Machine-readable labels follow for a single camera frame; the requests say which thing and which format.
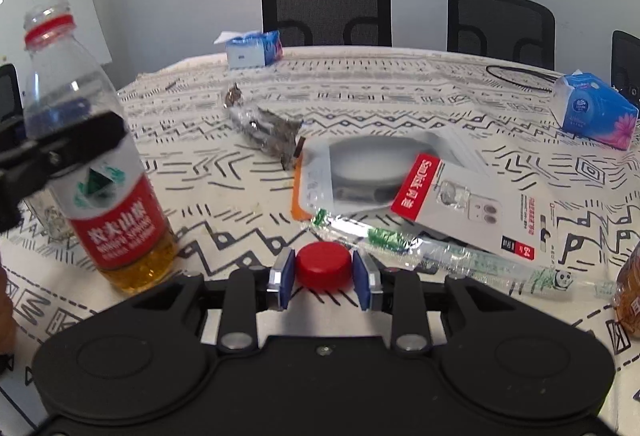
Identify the red bottle cap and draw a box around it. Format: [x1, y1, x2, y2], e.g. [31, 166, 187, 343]
[295, 241, 352, 292]

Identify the blue pink tissue pack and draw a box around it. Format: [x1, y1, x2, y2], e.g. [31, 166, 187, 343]
[550, 70, 639, 151]

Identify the brown bread bag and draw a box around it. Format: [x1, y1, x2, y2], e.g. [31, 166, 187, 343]
[614, 244, 640, 338]

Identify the SanDisk memory card package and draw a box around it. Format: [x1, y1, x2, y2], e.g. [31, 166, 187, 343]
[390, 154, 555, 266]

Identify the black mesh chair far left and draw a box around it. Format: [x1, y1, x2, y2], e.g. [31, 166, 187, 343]
[262, 0, 393, 47]

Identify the black mesh chair far right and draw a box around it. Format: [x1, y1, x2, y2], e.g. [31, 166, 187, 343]
[611, 29, 640, 107]

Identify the person's left hand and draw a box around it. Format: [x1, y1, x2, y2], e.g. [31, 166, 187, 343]
[0, 267, 16, 355]

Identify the patterned white tablecloth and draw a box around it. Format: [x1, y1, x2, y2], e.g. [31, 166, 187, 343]
[1, 47, 639, 435]

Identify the black mesh chair by whiteboard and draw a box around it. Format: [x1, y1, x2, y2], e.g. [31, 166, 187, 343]
[0, 63, 23, 122]

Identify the orange white accessory package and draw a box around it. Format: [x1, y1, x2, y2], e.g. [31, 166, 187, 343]
[291, 128, 490, 221]

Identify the black mesh chair far middle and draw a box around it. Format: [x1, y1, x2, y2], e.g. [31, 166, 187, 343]
[447, 0, 555, 70]

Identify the clear plastic bottle red label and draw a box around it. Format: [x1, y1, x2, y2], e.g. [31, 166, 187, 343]
[23, 0, 177, 293]

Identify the white whiteboard on stand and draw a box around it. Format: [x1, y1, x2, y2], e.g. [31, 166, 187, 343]
[0, 0, 112, 84]

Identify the crumpled silver wrapper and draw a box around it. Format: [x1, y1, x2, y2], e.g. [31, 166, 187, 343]
[224, 84, 305, 170]

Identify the panda chopsticks plastic packet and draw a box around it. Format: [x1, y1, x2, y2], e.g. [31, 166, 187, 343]
[307, 209, 618, 301]

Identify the blue white tissue box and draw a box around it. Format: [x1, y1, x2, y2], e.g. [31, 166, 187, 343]
[214, 30, 282, 70]

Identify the black cable loop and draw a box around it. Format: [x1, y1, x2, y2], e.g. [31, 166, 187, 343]
[485, 64, 564, 92]

